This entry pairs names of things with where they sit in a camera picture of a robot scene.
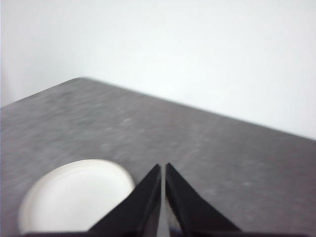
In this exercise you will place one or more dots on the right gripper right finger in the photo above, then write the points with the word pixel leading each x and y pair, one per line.
pixel 190 209

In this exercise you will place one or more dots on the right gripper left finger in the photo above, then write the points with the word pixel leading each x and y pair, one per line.
pixel 138 209

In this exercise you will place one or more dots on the white round plate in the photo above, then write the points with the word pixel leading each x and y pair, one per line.
pixel 74 195

